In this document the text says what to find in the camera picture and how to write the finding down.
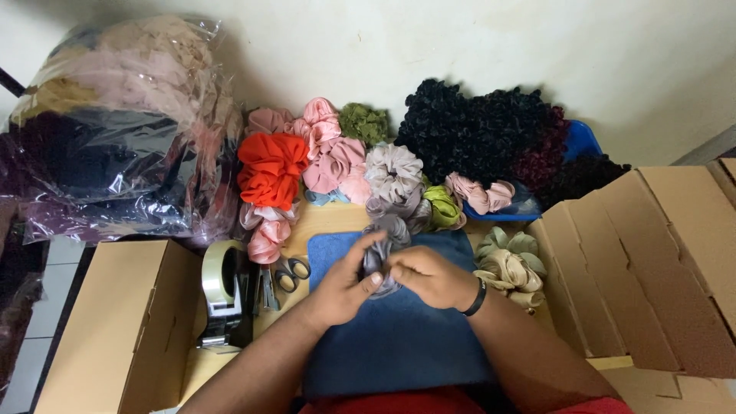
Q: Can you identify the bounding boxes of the mauve satin scrunchie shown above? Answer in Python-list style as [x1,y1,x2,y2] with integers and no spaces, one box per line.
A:
[239,200,301,231]

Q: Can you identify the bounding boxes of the light grey scrunchie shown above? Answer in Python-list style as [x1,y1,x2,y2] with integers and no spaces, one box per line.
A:
[363,142,425,203]

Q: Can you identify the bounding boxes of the light blue scrunchie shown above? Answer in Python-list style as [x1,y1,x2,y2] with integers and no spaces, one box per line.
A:
[303,188,351,207]

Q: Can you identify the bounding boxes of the blue plastic tray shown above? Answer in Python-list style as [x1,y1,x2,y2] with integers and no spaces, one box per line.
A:
[462,119,604,223]

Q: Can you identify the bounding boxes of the clear plastic bag of scrunchies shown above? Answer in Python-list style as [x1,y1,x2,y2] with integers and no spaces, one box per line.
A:
[0,14,243,249]

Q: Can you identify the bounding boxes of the shiny pink satin scrunchie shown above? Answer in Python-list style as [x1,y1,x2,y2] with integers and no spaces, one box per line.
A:
[246,219,293,266]

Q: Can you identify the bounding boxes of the blue cloth mat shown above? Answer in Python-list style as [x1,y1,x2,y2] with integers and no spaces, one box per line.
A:
[302,229,496,399]

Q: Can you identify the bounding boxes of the salmon pink scrunchie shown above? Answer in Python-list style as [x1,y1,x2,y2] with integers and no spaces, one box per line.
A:
[337,166,374,207]

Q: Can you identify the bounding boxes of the dark grey scrunchie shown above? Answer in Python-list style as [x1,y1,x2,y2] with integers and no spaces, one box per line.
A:
[360,215,412,300]

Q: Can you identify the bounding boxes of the black stapler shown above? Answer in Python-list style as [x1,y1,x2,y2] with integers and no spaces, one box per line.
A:
[253,263,281,315]

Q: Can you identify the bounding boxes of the pile of dark velvet scrunchies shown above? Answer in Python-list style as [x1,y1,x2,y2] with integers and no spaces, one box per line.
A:
[393,78,633,209]

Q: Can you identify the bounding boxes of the person's red shirt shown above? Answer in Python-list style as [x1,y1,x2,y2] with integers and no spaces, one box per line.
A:
[298,386,634,414]

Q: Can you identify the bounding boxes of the lime green scrunchie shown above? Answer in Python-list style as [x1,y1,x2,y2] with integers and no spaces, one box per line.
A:
[421,183,467,232]

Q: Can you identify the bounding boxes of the light pink satin scrunchie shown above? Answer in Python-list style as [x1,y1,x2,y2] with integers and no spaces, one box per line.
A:
[289,97,343,160]

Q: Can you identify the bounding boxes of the taupe grey scrunchie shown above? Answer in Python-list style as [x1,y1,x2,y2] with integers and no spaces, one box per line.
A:
[365,189,433,235]

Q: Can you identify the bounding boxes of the tape dispenser with clear tape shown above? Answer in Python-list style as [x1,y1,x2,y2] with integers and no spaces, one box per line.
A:
[197,239,255,350]

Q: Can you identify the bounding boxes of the large open cardboard box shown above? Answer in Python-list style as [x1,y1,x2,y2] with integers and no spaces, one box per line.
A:
[526,158,736,414]

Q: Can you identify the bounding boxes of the black wristband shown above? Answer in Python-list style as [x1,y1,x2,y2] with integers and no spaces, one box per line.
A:
[460,276,488,317]

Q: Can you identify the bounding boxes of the dusty pink scrunchie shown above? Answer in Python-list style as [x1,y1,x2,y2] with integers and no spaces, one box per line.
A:
[246,107,296,137]

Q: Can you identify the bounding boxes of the dark plastic bag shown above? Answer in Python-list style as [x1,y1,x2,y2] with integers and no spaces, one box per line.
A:
[0,217,51,399]

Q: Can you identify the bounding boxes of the beige satin scrunchie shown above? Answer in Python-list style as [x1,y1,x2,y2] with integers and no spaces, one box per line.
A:
[472,248,546,309]

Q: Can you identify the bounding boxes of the small open cardboard box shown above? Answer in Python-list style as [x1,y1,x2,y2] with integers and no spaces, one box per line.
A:
[34,239,209,414]

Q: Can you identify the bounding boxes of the large rose pink scrunchie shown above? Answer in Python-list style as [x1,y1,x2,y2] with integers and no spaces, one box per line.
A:
[301,136,368,196]

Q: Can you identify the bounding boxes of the black handled scissors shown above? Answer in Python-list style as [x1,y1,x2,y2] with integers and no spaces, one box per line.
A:
[274,257,312,294]

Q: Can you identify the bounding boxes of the orange scrunchie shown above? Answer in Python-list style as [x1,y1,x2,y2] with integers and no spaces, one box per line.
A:
[236,131,311,212]

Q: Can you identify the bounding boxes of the pale pink scrunchie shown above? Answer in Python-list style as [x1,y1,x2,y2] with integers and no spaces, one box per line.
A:
[445,171,517,216]

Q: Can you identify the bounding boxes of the olive green scrunchie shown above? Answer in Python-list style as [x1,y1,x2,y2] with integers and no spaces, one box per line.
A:
[337,102,391,146]

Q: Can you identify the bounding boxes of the person's right hand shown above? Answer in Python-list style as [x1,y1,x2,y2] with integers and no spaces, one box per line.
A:
[388,245,478,312]

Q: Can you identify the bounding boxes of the sage green scrunchie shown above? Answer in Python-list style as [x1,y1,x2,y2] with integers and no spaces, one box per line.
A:
[474,225,547,278]

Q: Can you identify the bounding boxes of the person's left hand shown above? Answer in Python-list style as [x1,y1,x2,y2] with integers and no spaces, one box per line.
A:
[303,230,388,330]

